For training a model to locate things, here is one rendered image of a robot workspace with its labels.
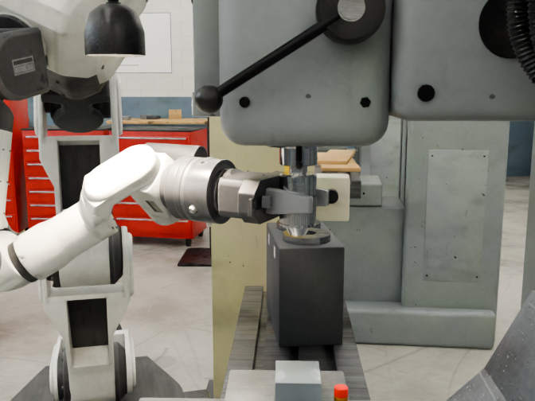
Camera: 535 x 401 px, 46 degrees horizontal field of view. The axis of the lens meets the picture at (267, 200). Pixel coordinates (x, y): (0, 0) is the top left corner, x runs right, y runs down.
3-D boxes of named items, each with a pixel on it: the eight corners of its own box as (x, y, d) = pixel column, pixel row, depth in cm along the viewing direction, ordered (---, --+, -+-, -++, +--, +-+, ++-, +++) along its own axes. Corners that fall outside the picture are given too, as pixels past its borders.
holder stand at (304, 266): (278, 348, 116) (278, 241, 112) (266, 306, 137) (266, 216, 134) (342, 344, 117) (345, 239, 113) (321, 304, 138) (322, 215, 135)
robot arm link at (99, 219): (158, 163, 84) (72, 216, 84) (187, 200, 91) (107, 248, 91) (145, 134, 88) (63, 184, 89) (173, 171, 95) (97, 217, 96)
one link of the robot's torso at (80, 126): (48, 29, 147) (40, -24, 131) (106, 29, 150) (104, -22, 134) (48, 135, 138) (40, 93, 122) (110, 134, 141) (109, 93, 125)
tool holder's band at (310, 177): (271, 181, 80) (271, 173, 80) (295, 177, 83) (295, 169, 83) (300, 184, 77) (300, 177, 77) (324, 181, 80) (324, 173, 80)
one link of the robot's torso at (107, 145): (48, 281, 145) (37, 75, 141) (126, 275, 149) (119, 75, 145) (41, 297, 131) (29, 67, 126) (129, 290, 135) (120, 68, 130)
